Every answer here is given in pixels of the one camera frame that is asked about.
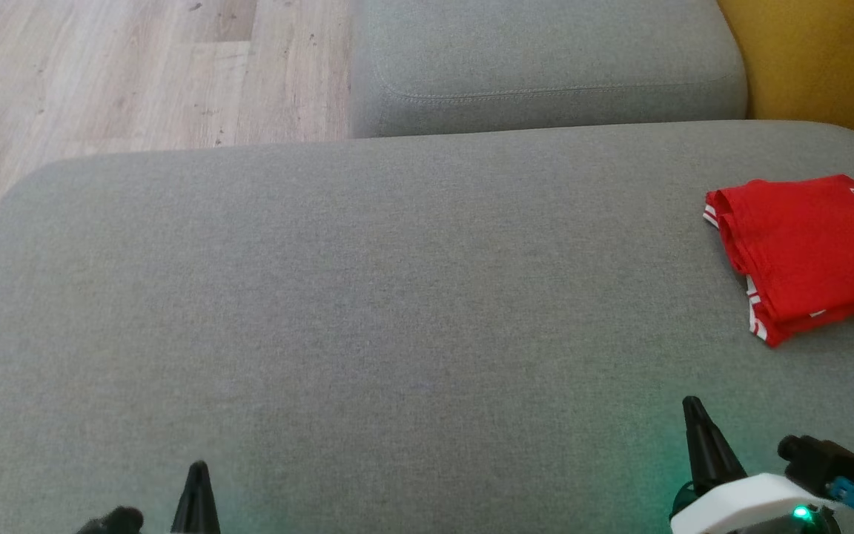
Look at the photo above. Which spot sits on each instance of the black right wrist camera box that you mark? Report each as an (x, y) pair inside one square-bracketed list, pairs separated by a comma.
[(823, 460)]

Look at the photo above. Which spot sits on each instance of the mustard yellow upholstered panel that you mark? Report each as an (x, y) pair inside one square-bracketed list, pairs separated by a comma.
[(820, 59)]

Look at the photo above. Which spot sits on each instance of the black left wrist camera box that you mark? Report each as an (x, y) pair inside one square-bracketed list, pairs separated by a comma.
[(116, 521)]

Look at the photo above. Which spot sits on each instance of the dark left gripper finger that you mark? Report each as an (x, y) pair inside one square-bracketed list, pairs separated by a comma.
[(208, 512), (186, 512)]

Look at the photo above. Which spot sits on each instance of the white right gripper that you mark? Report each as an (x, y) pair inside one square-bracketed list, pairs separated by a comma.
[(746, 508)]

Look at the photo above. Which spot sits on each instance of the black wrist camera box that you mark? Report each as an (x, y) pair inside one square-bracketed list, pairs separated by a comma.
[(116, 521), (823, 460)]

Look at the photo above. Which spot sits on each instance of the large grey sofa seat cushion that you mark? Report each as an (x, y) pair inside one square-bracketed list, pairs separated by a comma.
[(397, 334)]

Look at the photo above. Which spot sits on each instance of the small grey sofa cushion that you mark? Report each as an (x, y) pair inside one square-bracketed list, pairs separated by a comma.
[(545, 59)]

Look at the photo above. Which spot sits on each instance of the red and white lettered jersey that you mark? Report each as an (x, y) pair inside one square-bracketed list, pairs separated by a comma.
[(812, 245)]

